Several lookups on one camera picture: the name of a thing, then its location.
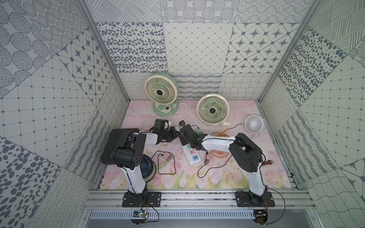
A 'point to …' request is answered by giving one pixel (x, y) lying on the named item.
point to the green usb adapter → (199, 131)
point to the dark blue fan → (148, 168)
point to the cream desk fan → (213, 109)
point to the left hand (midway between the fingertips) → (180, 131)
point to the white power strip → (193, 154)
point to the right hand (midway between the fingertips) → (183, 135)
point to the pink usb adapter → (167, 156)
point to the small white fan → (255, 124)
